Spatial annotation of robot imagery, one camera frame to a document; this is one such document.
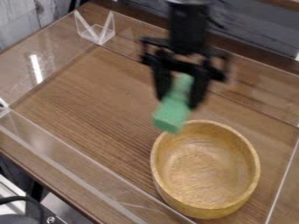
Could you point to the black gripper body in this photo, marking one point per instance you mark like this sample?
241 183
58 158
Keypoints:
185 45

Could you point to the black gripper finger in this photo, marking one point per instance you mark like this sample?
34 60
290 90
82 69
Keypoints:
199 86
162 76

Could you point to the green rectangular block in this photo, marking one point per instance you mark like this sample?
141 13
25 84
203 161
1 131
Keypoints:
171 113

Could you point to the light wooden bowl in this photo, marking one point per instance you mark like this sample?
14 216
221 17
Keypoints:
206 169

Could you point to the clear acrylic enclosure wall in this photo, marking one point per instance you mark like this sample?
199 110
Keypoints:
75 124

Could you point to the black metal bracket with bolt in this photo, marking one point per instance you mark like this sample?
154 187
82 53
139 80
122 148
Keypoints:
37 211

